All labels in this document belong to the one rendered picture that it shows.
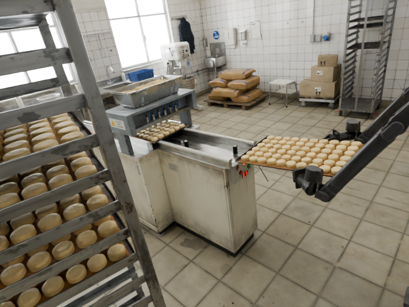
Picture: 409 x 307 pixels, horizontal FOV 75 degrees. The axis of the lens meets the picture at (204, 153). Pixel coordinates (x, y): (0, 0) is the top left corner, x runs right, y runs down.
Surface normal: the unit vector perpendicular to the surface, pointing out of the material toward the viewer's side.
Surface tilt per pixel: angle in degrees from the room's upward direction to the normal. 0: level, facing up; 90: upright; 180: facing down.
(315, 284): 0
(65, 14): 90
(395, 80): 90
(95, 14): 90
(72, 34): 90
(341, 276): 0
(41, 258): 0
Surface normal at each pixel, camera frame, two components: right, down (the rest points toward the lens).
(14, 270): -0.14, -0.89
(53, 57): 0.55, 0.30
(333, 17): -0.67, 0.41
